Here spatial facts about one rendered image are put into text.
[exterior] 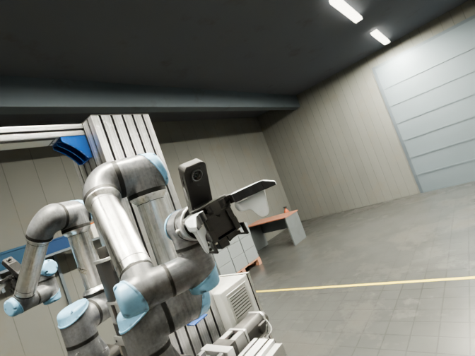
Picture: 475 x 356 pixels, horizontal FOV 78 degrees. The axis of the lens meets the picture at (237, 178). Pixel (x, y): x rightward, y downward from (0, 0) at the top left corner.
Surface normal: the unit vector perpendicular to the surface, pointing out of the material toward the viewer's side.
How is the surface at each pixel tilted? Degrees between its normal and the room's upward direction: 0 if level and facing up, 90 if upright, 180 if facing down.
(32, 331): 90
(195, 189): 123
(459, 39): 90
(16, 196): 90
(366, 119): 90
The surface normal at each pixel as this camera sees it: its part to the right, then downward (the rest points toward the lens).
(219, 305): -0.60, 0.19
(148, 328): 0.45, -0.21
